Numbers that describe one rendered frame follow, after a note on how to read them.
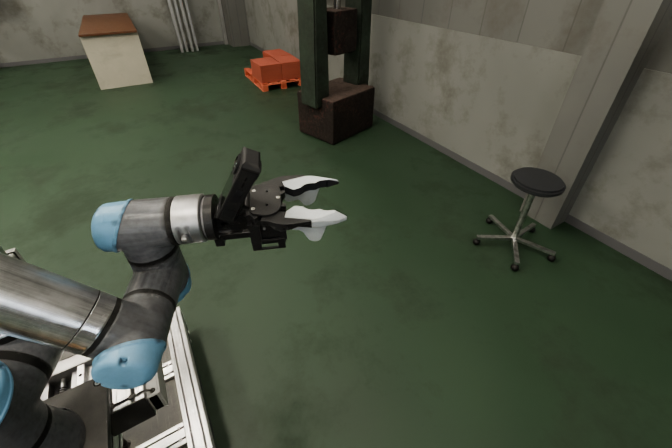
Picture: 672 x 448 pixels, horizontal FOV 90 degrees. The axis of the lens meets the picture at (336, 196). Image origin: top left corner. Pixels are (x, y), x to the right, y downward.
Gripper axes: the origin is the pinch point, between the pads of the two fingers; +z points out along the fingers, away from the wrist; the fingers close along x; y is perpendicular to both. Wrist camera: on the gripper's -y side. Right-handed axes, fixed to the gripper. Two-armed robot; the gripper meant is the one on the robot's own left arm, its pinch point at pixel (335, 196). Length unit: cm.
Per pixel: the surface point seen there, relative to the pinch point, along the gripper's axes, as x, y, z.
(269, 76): -533, 208, -27
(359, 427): -1, 160, 16
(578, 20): -196, 32, 211
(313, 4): -333, 51, 31
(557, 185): -106, 110, 172
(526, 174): -122, 112, 160
